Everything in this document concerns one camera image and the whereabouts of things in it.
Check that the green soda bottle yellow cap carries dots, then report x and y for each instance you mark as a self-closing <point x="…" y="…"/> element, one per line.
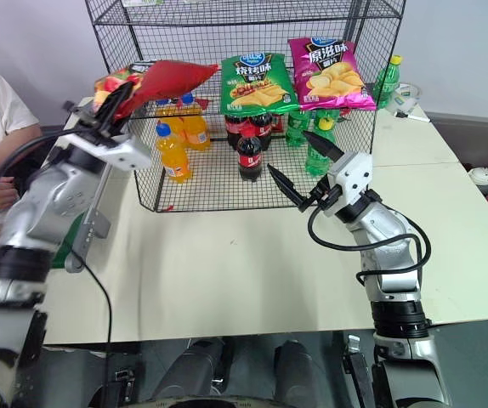
<point x="388" y="83"/>

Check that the white marker pen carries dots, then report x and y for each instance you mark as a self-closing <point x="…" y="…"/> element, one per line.
<point x="416" y="117"/>

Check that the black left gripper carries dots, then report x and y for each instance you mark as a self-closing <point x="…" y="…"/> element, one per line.
<point x="95" y="129"/>

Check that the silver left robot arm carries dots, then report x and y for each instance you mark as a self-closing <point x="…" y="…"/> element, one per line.
<point x="35" y="200"/>

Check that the green chip bag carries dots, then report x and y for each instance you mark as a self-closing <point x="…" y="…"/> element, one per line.
<point x="254" y="85"/>

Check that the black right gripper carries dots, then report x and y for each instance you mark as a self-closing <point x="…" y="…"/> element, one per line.
<point x="322" y="193"/>

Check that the cola bottle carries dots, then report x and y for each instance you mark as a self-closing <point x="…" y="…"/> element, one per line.
<point x="265" y="127"/>
<point x="233" y="127"/>
<point x="250" y="155"/>

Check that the dark rounded shape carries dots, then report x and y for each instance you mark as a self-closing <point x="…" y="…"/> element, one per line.
<point x="297" y="370"/>
<point x="193" y="365"/>

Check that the magenta chip bag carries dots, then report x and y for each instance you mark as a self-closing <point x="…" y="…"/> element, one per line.
<point x="333" y="76"/>

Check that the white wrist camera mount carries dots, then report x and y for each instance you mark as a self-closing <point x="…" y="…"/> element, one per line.
<point x="352" y="174"/>
<point x="120" y="153"/>

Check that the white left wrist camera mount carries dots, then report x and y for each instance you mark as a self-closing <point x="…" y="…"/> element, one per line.
<point x="120" y="153"/>

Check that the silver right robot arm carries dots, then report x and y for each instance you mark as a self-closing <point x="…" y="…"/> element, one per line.
<point x="390" y="251"/>

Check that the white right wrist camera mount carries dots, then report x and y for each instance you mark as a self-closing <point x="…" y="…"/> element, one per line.
<point x="352" y="174"/>

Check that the orange soda bottle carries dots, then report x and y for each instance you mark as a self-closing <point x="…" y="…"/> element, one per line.
<point x="171" y="112"/>
<point x="197" y="129"/>
<point x="175" y="157"/>

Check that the red yellow chip bag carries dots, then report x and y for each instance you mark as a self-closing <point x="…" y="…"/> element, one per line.
<point x="110" y="85"/>

